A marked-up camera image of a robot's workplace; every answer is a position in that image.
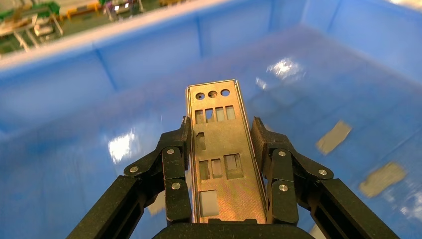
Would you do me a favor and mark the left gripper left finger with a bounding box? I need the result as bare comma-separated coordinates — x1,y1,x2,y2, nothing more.
67,115,194,239

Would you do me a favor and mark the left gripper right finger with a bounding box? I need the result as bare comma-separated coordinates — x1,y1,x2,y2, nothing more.
250,116,400,239

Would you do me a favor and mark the metal I/O shield plate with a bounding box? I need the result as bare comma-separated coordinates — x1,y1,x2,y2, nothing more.
185,79,268,225

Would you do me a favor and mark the blue plastic tray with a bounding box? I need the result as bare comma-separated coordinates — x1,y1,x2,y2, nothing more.
0,0,422,239

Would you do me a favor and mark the grey tape strip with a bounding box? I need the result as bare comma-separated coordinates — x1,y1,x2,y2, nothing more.
359,162,407,199
316,119,353,156

